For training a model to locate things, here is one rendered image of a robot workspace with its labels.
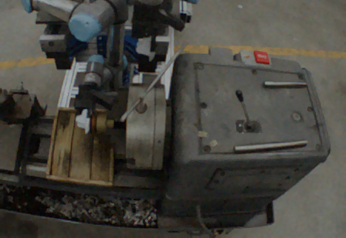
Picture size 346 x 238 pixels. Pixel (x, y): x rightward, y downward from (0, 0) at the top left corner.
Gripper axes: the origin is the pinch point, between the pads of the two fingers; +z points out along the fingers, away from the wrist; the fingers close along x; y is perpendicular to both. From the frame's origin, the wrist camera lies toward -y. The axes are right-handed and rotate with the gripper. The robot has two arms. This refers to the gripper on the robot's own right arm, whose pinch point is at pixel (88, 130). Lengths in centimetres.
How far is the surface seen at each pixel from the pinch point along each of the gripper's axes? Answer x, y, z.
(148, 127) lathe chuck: 13.3, -22.3, 4.4
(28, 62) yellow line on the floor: -108, 97, -126
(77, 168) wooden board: -19.7, 7.1, 8.3
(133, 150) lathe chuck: 7.7, -17.9, 10.0
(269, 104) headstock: 17, -64, -5
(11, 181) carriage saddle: -15.9, 37.1, 20.1
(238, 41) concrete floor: -108, -106, -167
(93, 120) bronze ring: 3.4, -1.9, -2.4
